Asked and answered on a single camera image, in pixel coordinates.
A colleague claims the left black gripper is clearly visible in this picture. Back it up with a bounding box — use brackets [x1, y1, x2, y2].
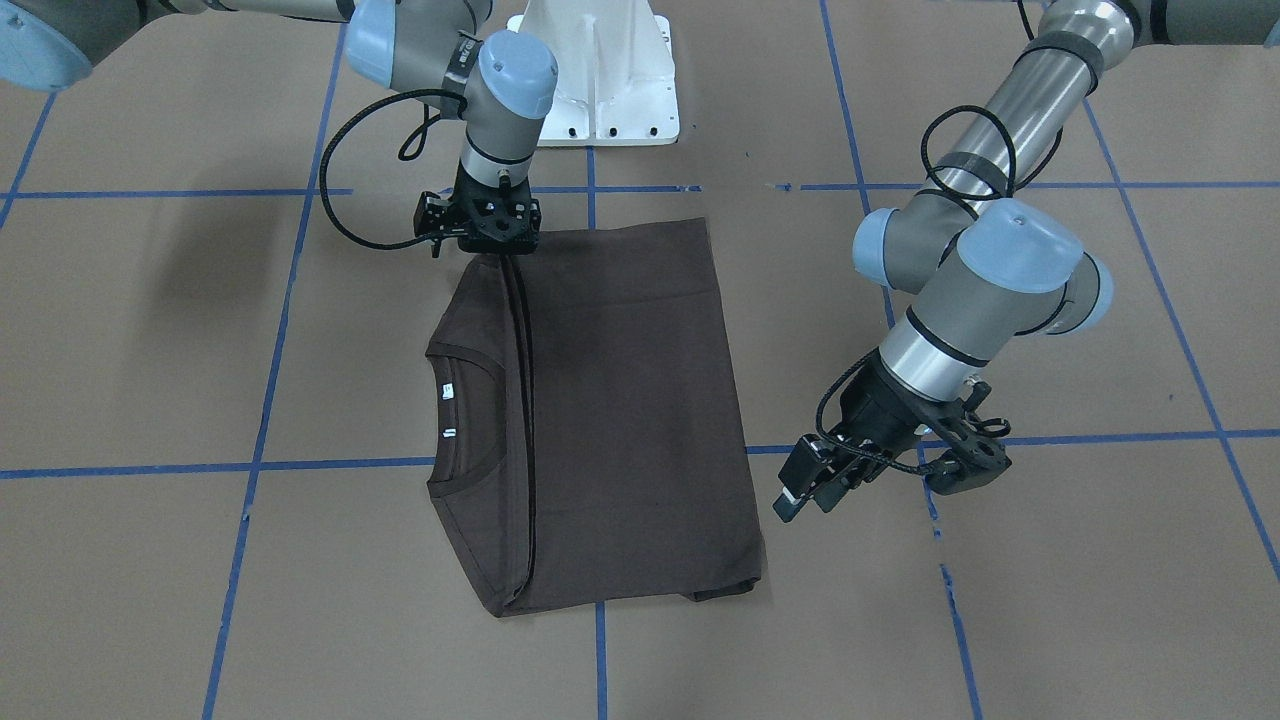
[772, 352, 951, 523]

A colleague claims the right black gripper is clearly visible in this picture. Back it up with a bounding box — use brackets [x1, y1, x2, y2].
[454, 167, 541, 255]

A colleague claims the dark brown t-shirt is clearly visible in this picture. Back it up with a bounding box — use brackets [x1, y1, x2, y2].
[425, 218, 765, 618]

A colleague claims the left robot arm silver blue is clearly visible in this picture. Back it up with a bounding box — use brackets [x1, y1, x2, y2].
[773, 1, 1277, 521]

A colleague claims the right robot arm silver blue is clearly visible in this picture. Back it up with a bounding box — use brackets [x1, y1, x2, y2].
[3, 1, 913, 523]

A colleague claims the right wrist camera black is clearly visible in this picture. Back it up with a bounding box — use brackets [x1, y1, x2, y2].
[413, 191, 466, 259]

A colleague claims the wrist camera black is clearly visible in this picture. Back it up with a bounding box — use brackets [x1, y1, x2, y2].
[413, 191, 466, 259]
[913, 379, 1012, 496]

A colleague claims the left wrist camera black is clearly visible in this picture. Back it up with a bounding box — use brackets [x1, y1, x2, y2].
[913, 379, 1012, 496]

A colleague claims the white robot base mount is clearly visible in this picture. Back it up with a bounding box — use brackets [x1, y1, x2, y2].
[506, 1, 681, 147]

